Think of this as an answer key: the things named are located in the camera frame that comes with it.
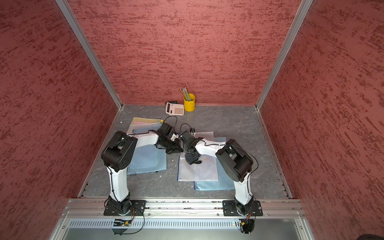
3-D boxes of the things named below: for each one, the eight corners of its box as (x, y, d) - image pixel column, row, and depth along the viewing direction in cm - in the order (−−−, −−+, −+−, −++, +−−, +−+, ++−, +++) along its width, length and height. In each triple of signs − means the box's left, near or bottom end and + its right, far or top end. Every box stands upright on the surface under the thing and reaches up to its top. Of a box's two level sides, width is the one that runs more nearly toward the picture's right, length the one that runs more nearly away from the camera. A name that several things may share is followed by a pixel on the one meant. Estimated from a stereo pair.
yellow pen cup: (184, 111, 119) (183, 102, 111) (184, 102, 126) (184, 93, 117) (195, 111, 119) (195, 102, 111) (195, 102, 126) (195, 93, 117)
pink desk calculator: (164, 115, 116) (164, 113, 114) (167, 103, 124) (166, 101, 122) (184, 115, 116) (183, 113, 114) (185, 103, 125) (184, 101, 123)
